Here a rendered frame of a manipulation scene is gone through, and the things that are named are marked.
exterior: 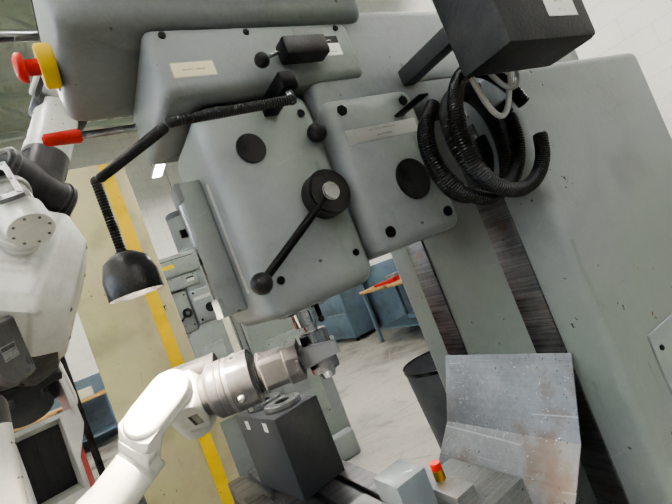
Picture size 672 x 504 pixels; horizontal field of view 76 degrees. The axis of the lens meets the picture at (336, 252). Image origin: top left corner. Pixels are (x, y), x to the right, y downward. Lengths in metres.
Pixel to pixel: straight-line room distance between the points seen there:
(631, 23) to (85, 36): 4.56
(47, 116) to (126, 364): 1.46
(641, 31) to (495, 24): 4.26
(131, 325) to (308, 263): 1.83
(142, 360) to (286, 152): 1.84
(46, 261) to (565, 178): 0.89
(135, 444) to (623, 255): 0.84
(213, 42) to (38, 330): 0.53
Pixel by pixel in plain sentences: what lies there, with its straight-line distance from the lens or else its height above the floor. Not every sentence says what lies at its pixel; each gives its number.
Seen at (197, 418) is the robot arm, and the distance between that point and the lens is 0.74.
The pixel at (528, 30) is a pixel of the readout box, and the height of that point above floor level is 1.53.
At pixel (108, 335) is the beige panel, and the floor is 1.46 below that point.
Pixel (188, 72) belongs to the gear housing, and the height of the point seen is 1.66.
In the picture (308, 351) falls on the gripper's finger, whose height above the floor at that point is 1.24.
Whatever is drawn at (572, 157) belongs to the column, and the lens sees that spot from 0.87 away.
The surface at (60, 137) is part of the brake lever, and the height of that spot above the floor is 1.70.
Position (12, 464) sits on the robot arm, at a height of 1.26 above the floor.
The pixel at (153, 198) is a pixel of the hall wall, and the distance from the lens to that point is 10.25.
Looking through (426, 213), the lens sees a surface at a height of 1.38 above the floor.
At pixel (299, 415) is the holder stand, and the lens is 1.04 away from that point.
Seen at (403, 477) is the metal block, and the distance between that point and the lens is 0.67.
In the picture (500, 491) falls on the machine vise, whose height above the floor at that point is 0.98.
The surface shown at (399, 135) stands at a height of 1.52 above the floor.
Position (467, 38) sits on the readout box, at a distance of 0.62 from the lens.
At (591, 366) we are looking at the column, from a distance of 0.86.
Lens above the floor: 1.34
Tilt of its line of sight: 2 degrees up
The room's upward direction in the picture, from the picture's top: 21 degrees counter-clockwise
